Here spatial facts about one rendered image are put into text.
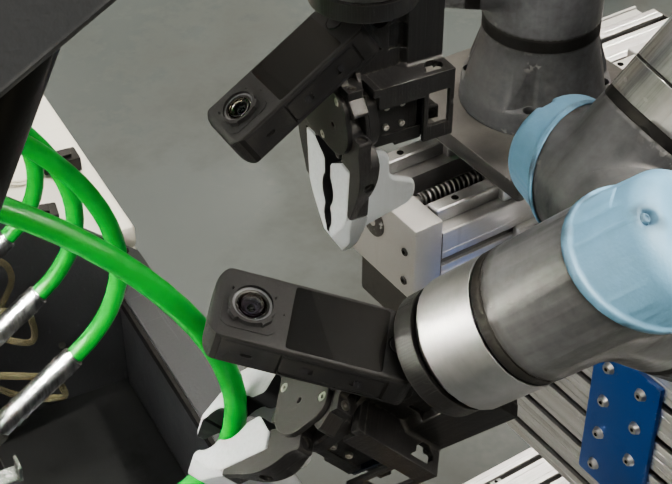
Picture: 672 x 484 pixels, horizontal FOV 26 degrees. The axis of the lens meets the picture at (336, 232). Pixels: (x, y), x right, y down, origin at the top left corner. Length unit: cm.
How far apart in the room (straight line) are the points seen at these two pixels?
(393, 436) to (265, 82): 25
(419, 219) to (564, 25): 23
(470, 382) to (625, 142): 18
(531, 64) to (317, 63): 51
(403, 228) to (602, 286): 72
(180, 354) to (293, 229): 167
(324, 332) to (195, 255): 216
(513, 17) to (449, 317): 69
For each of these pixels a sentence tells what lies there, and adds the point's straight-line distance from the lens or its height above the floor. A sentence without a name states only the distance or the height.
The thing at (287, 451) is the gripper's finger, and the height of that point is 126.
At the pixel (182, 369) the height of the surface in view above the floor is 95.
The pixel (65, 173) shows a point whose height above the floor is 127.
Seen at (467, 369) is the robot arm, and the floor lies 134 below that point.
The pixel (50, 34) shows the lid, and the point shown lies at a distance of 41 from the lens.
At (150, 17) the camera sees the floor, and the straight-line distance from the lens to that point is 371.
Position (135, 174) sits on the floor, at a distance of 315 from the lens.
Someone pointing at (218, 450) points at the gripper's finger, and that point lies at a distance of 87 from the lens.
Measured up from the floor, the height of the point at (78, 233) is 137.
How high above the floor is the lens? 185
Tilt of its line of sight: 39 degrees down
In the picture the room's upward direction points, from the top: straight up
